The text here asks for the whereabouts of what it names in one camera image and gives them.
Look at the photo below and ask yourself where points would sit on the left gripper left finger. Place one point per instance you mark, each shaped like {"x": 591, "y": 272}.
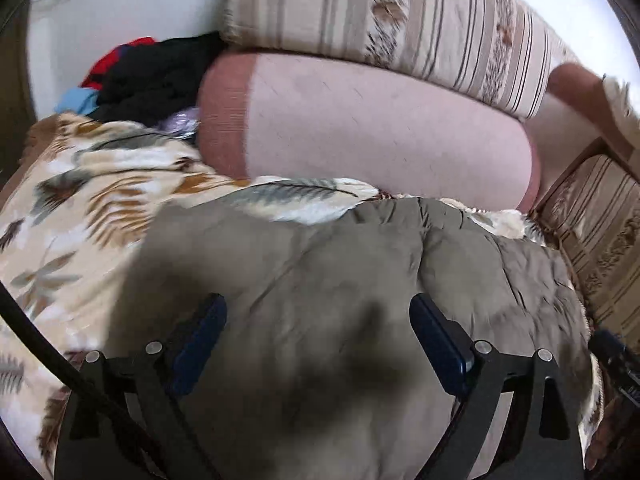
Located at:
{"x": 125, "y": 421}

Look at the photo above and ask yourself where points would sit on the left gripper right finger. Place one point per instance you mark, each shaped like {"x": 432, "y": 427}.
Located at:
{"x": 540, "y": 439}

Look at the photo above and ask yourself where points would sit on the olive quilted hooded jacket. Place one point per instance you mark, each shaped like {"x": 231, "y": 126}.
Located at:
{"x": 318, "y": 374}

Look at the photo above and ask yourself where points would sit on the dark clothes pile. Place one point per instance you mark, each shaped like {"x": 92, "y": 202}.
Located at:
{"x": 150, "y": 83}

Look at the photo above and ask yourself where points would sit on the person's right hand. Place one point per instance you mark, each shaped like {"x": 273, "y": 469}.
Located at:
{"x": 603, "y": 437}

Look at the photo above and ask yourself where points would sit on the striped floral side cushion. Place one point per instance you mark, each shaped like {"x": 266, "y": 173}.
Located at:
{"x": 588, "y": 202}

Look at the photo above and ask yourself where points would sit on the leaf-patterned cream blanket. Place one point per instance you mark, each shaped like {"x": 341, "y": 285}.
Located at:
{"x": 79, "y": 216}

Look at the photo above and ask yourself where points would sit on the pink corner pillow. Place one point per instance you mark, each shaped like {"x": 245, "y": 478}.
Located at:
{"x": 574, "y": 123}

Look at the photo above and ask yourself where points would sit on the cream fringed cloth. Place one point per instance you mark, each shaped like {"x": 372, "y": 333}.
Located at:
{"x": 624, "y": 102}

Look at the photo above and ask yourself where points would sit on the pink bolster pillow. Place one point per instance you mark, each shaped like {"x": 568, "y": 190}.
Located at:
{"x": 295, "y": 116}

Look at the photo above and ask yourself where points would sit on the light blue cloth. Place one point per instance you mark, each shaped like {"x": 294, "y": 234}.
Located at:
{"x": 79, "y": 100}

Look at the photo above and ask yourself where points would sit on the striped floral back cushion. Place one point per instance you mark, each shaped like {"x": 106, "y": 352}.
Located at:
{"x": 499, "y": 52}

